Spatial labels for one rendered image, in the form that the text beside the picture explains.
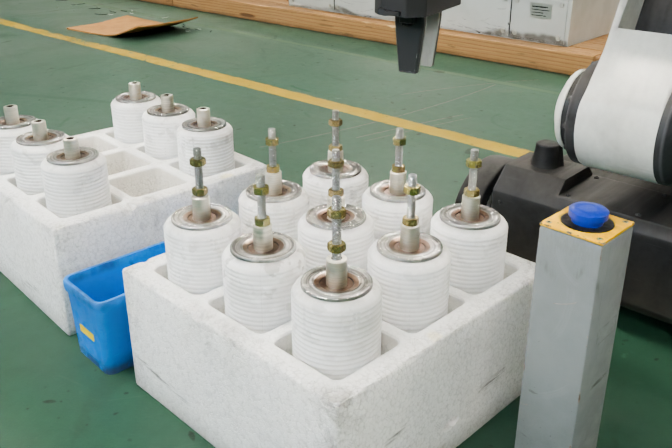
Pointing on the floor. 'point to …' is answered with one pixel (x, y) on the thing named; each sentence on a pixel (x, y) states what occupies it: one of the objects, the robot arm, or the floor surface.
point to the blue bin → (105, 309)
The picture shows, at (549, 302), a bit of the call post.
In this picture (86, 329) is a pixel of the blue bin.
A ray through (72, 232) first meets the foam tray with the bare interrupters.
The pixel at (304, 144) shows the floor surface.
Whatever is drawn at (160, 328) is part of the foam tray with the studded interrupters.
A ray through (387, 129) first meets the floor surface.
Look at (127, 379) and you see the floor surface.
